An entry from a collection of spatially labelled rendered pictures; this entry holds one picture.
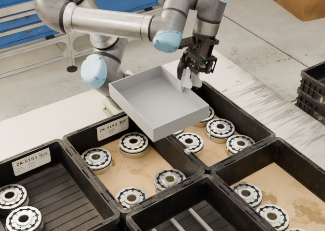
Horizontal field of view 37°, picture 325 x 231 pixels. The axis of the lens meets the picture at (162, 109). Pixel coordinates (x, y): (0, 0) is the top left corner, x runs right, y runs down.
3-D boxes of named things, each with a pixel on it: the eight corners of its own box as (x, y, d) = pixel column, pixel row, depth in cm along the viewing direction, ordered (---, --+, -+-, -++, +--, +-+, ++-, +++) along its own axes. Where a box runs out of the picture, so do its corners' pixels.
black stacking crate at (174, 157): (64, 163, 168) (60, 138, 161) (137, 131, 181) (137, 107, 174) (125, 241, 142) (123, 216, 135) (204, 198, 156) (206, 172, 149)
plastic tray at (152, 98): (110, 95, 160) (108, 83, 157) (161, 76, 169) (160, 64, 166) (153, 142, 142) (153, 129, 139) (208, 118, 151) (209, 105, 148)
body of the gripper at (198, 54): (195, 77, 147) (206, 40, 142) (177, 64, 153) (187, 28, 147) (213, 75, 152) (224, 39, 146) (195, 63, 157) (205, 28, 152)
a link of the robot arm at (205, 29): (191, 14, 145) (210, 14, 150) (186, 29, 147) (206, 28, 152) (207, 24, 140) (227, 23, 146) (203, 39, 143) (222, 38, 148)
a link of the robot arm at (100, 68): (96, 96, 195) (72, 81, 184) (105, 66, 199) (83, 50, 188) (118, 96, 187) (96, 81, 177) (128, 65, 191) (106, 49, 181)
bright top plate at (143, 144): (114, 138, 171) (114, 137, 171) (140, 130, 175) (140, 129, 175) (126, 156, 164) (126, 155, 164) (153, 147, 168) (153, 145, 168)
